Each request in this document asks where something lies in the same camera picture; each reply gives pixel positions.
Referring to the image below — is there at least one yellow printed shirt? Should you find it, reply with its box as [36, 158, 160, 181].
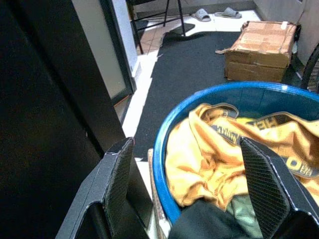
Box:
[165, 103, 319, 208]

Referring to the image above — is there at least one brown cardboard box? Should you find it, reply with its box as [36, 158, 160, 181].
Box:
[215, 20, 298, 83]

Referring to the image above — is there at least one frosted glass door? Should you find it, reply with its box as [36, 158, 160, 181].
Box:
[71, 0, 137, 105]

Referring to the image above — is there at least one grey slipper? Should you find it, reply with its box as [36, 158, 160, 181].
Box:
[191, 8, 212, 22]
[214, 7, 243, 19]

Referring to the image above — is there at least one dark green garment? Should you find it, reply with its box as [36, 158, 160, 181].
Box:
[169, 194, 265, 239]

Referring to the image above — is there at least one black bicycle wheel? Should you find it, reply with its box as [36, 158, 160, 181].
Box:
[300, 42, 319, 94]

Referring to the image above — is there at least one black floor mat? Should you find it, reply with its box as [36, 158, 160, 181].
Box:
[134, 31, 304, 160]

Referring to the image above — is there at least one blue plastic laundry basin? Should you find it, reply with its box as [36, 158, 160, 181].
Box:
[152, 81, 319, 225]

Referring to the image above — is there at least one black metal chair frame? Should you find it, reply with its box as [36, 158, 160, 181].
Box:
[126, 0, 186, 55]

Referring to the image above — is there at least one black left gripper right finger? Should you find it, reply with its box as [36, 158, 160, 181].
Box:
[238, 136, 319, 239]

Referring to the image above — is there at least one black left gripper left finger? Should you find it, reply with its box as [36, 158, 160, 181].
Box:
[55, 136, 153, 239]

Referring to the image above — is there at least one black cabinet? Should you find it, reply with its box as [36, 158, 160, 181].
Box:
[0, 0, 153, 239]

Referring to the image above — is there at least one brown stool under basin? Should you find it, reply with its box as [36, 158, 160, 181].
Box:
[147, 148, 173, 239]

